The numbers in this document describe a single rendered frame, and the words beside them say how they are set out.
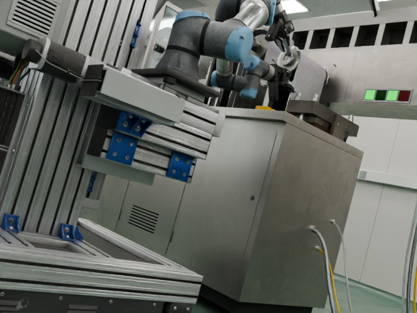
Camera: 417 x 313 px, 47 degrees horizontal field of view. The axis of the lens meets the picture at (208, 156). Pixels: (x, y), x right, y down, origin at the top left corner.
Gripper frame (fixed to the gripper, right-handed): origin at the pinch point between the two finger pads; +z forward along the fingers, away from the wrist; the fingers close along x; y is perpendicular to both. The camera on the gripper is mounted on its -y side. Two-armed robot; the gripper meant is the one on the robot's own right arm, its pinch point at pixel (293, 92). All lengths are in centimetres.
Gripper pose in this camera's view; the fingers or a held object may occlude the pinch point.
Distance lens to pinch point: 245.7
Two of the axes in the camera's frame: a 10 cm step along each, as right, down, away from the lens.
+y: 2.7, -9.6, 0.8
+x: -6.5, -1.2, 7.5
